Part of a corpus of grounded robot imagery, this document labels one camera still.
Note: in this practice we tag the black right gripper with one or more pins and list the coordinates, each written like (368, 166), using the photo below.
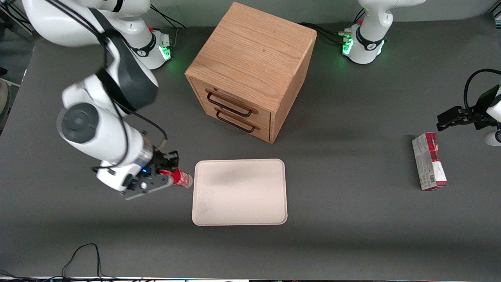
(161, 161)

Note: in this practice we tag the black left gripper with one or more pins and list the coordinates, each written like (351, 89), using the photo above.
(478, 115)

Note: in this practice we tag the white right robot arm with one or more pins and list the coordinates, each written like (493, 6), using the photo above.
(98, 133)

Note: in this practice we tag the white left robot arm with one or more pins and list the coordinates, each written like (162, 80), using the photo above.
(368, 39)

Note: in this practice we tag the cream plastic tray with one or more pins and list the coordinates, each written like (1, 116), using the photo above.
(238, 192)

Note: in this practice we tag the red plaid cardboard box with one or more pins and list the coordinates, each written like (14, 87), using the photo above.
(426, 164)

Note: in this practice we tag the wooden drawer front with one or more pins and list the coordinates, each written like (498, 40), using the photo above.
(262, 115)
(264, 131)

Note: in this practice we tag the wooden two-drawer cabinet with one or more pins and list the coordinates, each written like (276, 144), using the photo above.
(250, 51)

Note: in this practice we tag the grey round object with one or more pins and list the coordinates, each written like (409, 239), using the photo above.
(3, 102)

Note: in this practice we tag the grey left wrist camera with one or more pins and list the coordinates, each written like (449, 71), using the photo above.
(494, 138)

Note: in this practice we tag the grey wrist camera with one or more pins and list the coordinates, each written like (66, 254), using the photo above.
(494, 138)
(146, 188)

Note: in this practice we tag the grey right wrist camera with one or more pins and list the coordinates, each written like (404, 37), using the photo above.
(146, 188)

